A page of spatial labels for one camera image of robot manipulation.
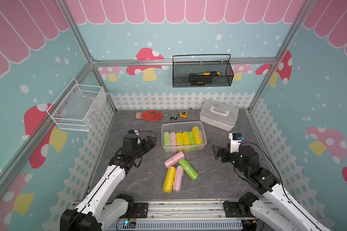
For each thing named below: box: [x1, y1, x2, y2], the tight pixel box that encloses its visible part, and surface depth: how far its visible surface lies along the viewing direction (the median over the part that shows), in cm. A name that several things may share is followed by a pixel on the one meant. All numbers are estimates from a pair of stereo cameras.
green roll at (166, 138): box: [162, 131, 171, 147], surface depth 100 cm
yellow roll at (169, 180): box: [162, 166, 176, 193], surface depth 83 cm
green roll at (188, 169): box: [178, 158, 200, 181], surface depth 87 cm
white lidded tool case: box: [199, 99, 240, 132], surface depth 105 cm
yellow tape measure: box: [179, 110, 189, 119], surface depth 118 cm
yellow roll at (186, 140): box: [182, 131, 192, 146], surface depth 99 cm
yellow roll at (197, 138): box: [191, 126, 203, 145], surface depth 97 cm
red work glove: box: [134, 110, 163, 122], surface depth 118 cm
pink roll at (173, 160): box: [163, 151, 185, 168], surface depth 90 cm
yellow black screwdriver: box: [188, 71, 221, 76], surface depth 93 cm
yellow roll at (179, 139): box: [175, 132, 184, 146], surface depth 100 cm
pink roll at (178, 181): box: [172, 165, 184, 193], surface depth 83 cm
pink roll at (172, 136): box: [169, 131, 176, 147], surface depth 101 cm
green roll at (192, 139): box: [188, 130, 196, 145], surface depth 99 cm
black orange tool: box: [190, 80, 207, 86], surface depth 88 cm
